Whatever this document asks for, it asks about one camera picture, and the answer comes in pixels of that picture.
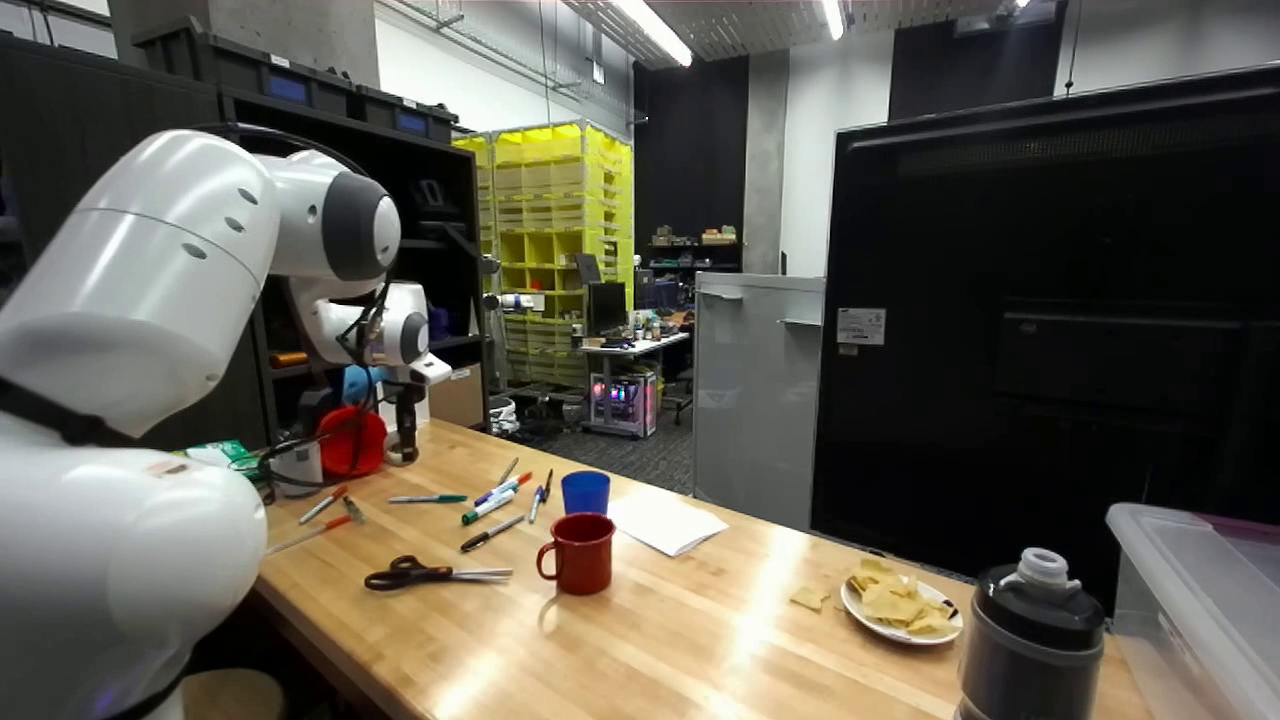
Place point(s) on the white marker green cap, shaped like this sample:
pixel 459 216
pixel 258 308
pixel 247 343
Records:
pixel 484 507

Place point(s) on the ceiling light strip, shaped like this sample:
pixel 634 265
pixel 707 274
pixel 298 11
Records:
pixel 648 26
pixel 833 19

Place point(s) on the desk with monitor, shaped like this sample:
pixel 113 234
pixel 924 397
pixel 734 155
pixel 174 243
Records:
pixel 626 351

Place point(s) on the blue Sharpie pen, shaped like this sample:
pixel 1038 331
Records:
pixel 537 503

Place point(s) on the white paper sheet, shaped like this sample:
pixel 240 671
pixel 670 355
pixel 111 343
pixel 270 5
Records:
pixel 664 525

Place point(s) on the small cardboard box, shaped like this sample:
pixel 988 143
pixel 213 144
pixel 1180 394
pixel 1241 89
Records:
pixel 459 397

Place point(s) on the plate with chips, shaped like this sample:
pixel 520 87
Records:
pixel 900 602

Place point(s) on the black drink bottle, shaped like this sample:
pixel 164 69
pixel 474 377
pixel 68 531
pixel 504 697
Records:
pixel 1025 660

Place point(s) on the green Expo marker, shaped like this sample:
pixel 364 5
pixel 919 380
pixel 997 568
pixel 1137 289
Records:
pixel 481 513

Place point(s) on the loose chip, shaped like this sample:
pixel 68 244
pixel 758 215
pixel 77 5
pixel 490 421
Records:
pixel 808 599

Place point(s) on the clear plastic bin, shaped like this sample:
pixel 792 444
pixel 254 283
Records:
pixel 1201 604

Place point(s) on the black thin pen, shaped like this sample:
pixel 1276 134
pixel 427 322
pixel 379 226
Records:
pixel 546 482

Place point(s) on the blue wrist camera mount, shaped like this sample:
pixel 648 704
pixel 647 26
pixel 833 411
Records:
pixel 362 384

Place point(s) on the red mug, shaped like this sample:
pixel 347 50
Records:
pixel 580 555

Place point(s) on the yellow bin shelf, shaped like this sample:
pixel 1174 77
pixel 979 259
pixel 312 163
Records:
pixel 562 203

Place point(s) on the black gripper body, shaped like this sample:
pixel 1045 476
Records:
pixel 405 406

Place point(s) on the blue marker with red end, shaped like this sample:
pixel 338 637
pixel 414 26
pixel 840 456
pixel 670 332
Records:
pixel 504 490

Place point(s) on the red bag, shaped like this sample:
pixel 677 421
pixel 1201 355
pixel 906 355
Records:
pixel 350 444

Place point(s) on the black scissors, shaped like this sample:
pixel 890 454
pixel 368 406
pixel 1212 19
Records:
pixel 414 572

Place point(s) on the green wipes package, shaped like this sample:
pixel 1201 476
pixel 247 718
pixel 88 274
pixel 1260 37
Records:
pixel 233 456

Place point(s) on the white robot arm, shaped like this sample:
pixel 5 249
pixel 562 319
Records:
pixel 122 362

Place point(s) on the green thin pen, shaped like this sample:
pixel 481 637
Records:
pixel 428 496
pixel 511 468

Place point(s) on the round stool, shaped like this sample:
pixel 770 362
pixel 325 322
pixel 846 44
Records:
pixel 233 694

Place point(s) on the black cabinet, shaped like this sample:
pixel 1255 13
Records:
pixel 1052 332

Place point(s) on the orange pen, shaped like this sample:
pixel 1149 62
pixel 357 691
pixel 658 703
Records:
pixel 312 534

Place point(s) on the black Sharpie marker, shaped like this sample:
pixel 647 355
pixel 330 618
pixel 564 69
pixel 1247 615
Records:
pixel 495 534

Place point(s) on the black shelving unit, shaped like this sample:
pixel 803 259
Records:
pixel 441 174

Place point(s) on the blue plastic cup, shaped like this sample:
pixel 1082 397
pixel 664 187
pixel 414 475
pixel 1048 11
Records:
pixel 586 494

